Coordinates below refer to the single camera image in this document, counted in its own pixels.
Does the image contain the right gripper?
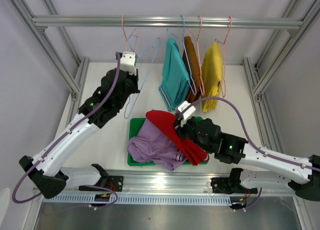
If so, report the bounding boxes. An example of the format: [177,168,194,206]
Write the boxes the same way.
[169,116,212,154]

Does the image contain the red trousers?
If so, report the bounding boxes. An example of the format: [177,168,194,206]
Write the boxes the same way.
[145,110,210,166]

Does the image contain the blue hanger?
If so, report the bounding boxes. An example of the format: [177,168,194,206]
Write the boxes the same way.
[123,34,161,120]
[166,15,197,95]

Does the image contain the purple trousers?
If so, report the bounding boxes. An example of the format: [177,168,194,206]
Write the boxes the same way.
[126,120,188,172]

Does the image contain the teal trousers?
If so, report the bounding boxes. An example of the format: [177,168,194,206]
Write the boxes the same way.
[158,38,190,111]

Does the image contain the pink hanger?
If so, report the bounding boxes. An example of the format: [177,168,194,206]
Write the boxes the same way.
[215,15,233,98]
[188,15,205,96]
[121,14,139,50]

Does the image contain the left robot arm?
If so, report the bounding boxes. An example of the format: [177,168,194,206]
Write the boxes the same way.
[19,67,140,199]

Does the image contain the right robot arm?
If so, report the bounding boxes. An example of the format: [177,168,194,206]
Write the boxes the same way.
[173,117,320,202]

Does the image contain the brown trousers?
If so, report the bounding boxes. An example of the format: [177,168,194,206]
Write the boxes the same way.
[182,36,202,103]

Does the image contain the yellow trousers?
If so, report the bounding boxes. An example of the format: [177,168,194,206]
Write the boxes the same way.
[201,42,223,98]

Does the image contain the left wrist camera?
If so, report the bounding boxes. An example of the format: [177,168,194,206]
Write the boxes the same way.
[120,51,137,75]

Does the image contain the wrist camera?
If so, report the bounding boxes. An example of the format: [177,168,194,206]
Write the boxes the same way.
[175,101,196,121]
[120,51,137,75]

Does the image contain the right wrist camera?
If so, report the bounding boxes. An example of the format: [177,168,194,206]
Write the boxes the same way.
[175,101,196,121]

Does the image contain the aluminium front frame rail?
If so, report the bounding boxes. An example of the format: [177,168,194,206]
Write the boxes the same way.
[63,169,294,195]

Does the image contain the aluminium hanging rail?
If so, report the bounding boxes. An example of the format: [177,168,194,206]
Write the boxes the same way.
[31,15,304,29]

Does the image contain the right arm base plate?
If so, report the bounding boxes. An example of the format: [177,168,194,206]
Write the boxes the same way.
[210,177,258,195]

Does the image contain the aluminium right frame posts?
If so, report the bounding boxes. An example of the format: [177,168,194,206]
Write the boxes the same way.
[242,0,320,153]

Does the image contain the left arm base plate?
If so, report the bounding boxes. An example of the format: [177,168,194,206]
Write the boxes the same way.
[78,176,124,192]

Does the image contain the white slotted cable duct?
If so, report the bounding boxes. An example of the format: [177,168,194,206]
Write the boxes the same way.
[43,194,232,206]

